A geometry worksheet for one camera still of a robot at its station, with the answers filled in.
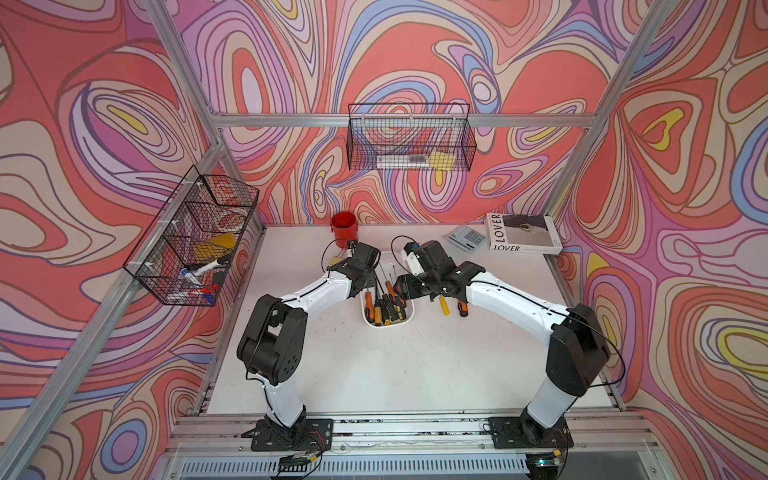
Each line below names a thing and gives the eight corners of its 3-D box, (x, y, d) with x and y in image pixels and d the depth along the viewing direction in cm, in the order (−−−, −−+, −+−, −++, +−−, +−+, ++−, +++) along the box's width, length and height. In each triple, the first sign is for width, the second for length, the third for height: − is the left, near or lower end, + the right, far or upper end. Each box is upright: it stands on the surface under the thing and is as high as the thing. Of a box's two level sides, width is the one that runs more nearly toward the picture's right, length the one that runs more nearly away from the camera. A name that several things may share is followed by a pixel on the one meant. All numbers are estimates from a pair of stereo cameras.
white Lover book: (491, 256, 113) (495, 247, 109) (481, 221, 126) (484, 212, 122) (558, 256, 113) (564, 247, 109) (541, 221, 126) (546, 212, 122)
